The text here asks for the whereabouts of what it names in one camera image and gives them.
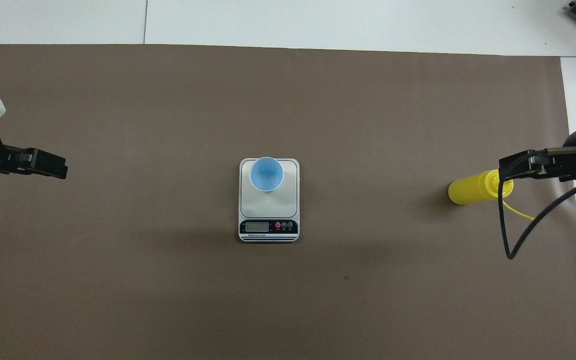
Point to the yellow squeeze bottle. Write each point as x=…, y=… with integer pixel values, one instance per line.
x=468, y=192

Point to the light blue plastic cup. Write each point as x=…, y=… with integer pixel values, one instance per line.
x=265, y=175

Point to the silver digital kitchen scale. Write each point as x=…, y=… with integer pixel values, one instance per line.
x=268, y=215

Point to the brown paper table mat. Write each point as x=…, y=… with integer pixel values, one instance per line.
x=368, y=125

